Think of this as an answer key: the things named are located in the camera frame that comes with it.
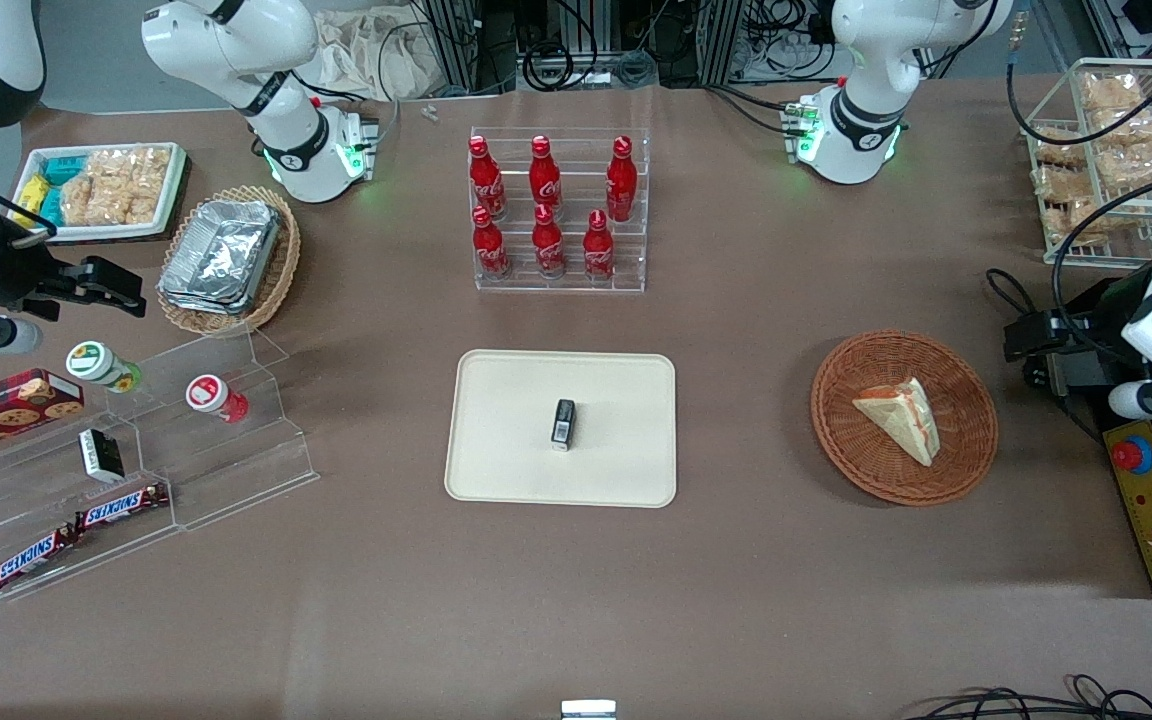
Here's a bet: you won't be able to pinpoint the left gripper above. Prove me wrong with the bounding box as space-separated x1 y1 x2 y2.
1003 311 1133 364

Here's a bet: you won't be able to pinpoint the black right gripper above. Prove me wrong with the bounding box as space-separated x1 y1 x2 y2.
0 238 148 321

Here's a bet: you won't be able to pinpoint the triangular sandwich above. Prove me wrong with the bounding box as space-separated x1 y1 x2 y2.
852 376 939 468

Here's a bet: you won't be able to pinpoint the white rectangular snack tray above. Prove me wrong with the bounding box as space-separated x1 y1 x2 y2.
14 142 189 244

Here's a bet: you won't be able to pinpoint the light oval wicker basket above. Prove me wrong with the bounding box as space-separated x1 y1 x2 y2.
156 185 302 338

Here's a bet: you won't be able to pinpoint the brown round wicker basket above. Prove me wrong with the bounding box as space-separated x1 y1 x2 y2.
810 330 1000 507

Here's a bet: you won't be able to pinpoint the beige plastic tray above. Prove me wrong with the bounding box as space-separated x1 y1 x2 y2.
444 349 678 509

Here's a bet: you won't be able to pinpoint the black appliance box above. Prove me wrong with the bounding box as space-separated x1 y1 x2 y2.
1041 265 1152 601

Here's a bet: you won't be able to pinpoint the green drink bottle white cap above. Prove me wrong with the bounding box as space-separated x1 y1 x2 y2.
66 341 143 394

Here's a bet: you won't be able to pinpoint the rice cracker bag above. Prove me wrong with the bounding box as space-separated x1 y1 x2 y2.
60 150 129 227
121 147 173 225

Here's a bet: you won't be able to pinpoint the fried snack bag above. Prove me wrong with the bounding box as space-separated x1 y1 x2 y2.
1081 72 1145 111
1091 105 1152 146
1031 128 1087 169
1044 198 1127 246
1033 165 1097 204
1096 140 1152 189

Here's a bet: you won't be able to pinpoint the stacked aluminium foil trays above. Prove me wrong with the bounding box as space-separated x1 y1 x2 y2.
158 198 283 317

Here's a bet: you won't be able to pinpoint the red cookie box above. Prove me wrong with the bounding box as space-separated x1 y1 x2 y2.
0 369 85 463

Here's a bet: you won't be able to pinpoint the red drink bottle white cap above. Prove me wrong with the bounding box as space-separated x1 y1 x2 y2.
185 374 250 424

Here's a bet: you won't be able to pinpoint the small black and white box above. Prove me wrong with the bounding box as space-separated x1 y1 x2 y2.
78 428 126 484

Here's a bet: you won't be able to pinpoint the snickers chocolate bar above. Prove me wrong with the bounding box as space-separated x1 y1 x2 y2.
74 483 170 532
0 525 79 591

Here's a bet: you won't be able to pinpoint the clear acrylic stepped shelf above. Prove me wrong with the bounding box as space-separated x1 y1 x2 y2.
0 330 320 601

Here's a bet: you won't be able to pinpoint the white cloth bag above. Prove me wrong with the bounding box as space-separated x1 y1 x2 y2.
311 10 457 101

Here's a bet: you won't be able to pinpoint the red cola bottle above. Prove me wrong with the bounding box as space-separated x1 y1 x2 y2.
529 135 563 219
532 203 567 279
471 205 512 281
582 208 617 281
606 135 639 223
468 135 507 221

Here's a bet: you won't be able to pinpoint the clear acrylic bottle rack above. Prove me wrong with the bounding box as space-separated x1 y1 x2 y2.
469 126 652 294

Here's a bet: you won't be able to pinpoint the black power cable on table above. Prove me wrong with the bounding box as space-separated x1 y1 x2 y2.
984 268 1107 441

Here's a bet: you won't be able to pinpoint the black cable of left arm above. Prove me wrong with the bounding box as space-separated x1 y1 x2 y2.
1006 30 1152 331

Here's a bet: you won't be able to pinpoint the black cable bundle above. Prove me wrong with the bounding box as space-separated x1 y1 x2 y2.
901 675 1152 720

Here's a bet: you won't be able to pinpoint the aluminium frame post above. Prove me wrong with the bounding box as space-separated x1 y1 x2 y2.
426 0 482 96
696 0 745 86

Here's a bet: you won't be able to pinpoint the coiled black background cable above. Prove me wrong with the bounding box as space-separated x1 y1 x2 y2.
521 40 577 93

